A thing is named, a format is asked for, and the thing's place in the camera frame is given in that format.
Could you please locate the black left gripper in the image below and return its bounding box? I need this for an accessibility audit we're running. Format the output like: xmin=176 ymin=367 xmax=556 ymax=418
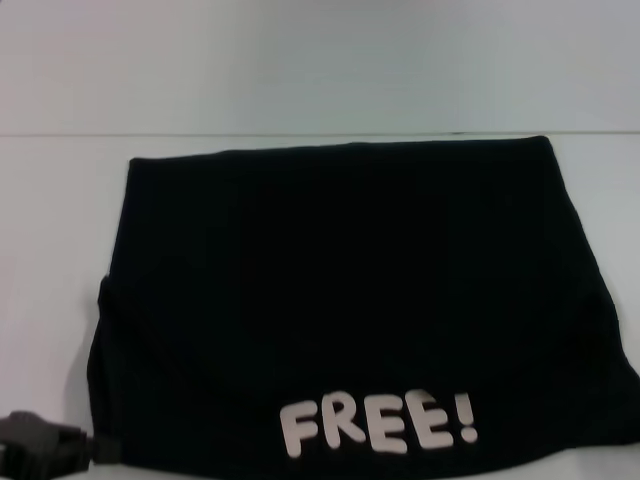
xmin=0 ymin=409 xmax=123 ymax=474

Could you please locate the black t-shirt with white print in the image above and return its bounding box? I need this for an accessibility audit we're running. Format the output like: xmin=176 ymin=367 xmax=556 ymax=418
xmin=84 ymin=134 xmax=640 ymax=480

